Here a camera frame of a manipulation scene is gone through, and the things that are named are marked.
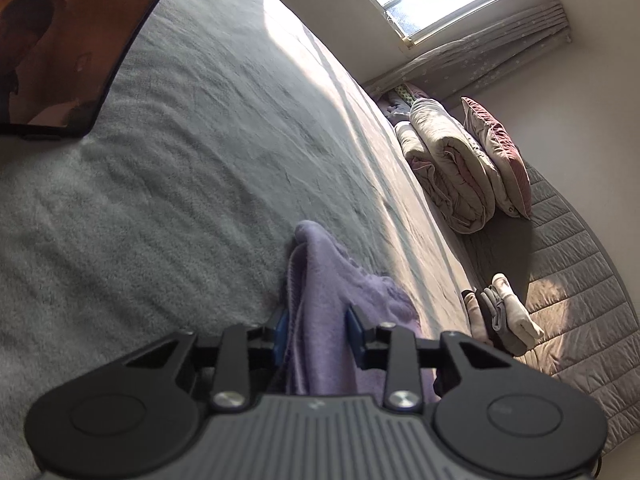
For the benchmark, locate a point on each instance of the floral patterned cushion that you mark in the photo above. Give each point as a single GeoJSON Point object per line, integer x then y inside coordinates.
{"type": "Point", "coordinates": [405, 95]}

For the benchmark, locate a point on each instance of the folded grey knit sweater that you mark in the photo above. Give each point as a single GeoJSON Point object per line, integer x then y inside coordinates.
{"type": "Point", "coordinates": [500, 332]}

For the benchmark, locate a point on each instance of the folded beige pink duvet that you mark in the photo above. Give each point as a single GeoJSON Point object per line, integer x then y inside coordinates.
{"type": "Point", "coordinates": [450, 170]}

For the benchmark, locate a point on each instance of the grey star-patterned curtain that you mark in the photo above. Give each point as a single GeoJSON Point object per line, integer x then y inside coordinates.
{"type": "Point", "coordinates": [475, 50]}

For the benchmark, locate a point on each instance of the folded cream garment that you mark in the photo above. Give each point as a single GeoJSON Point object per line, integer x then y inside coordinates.
{"type": "Point", "coordinates": [515, 315]}

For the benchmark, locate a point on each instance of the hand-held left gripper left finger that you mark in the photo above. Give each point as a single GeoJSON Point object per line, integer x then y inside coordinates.
{"type": "Point", "coordinates": [280, 330]}

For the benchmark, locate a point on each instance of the folded black garment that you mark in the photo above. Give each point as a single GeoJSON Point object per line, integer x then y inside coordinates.
{"type": "Point", "coordinates": [482, 310]}

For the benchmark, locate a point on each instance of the grey quilted headboard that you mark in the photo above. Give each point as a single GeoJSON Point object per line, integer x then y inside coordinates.
{"type": "Point", "coordinates": [575, 285]}

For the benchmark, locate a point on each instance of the maroon grey pillow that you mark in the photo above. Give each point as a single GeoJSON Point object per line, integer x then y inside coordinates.
{"type": "Point", "coordinates": [492, 145]}

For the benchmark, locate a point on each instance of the light grey pillow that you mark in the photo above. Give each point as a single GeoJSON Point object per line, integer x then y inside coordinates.
{"type": "Point", "coordinates": [500, 190]}

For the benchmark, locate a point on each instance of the grey bed blanket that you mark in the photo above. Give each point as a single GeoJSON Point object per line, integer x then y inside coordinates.
{"type": "Point", "coordinates": [200, 160]}

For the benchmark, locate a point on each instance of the purple long-sleeve shirt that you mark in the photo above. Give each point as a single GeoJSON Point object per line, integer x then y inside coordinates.
{"type": "Point", "coordinates": [325, 280]}

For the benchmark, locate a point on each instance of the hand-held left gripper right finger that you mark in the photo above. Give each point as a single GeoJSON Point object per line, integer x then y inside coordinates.
{"type": "Point", "coordinates": [354, 332]}

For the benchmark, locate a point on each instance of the folded beige garment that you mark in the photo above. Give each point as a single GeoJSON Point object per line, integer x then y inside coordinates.
{"type": "Point", "coordinates": [470, 310]}

